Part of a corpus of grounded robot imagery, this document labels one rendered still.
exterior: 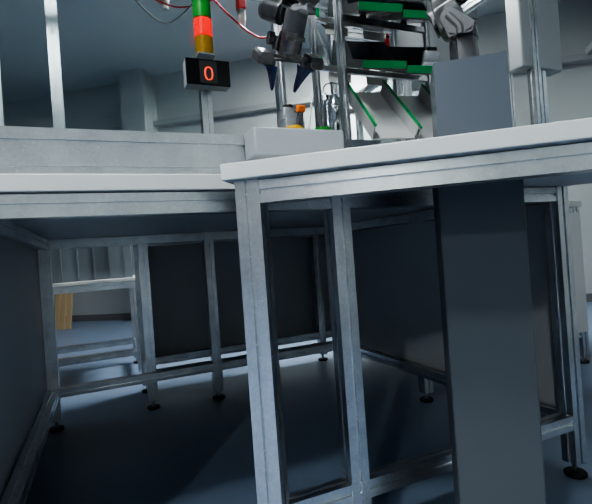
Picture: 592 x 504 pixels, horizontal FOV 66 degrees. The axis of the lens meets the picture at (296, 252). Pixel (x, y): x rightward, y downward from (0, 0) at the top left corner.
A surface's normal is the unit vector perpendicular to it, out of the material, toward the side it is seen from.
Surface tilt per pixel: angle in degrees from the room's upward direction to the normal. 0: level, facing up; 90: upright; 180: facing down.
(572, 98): 90
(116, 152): 90
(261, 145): 90
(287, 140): 90
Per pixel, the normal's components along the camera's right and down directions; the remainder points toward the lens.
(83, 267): 0.39, -0.03
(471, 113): -0.24, 0.02
